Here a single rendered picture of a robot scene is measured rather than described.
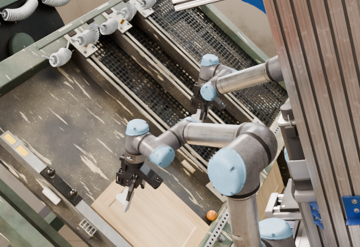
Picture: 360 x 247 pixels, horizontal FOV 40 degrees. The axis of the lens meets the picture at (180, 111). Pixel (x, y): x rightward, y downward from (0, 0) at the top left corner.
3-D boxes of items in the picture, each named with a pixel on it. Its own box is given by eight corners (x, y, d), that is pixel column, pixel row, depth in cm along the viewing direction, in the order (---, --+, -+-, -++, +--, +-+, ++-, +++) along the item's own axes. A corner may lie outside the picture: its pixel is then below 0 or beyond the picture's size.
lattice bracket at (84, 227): (88, 239, 202) (91, 236, 200) (75, 227, 202) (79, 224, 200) (94, 232, 205) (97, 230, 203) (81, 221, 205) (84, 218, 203)
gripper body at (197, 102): (194, 100, 244) (197, 79, 237) (211, 106, 242) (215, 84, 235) (189, 108, 238) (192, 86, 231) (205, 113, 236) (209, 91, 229)
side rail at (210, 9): (284, 98, 351) (295, 90, 344) (171, -9, 350) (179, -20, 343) (287, 94, 357) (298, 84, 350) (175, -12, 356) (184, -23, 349)
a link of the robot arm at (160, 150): (183, 140, 166) (160, 124, 172) (158, 157, 160) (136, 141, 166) (183, 156, 171) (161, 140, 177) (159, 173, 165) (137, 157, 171)
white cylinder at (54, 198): (40, 193, 202) (54, 206, 203) (43, 189, 201) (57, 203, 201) (45, 188, 205) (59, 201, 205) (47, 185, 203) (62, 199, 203)
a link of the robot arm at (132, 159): (149, 147, 178) (139, 159, 172) (148, 156, 181) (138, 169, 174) (130, 140, 180) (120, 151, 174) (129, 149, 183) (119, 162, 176)
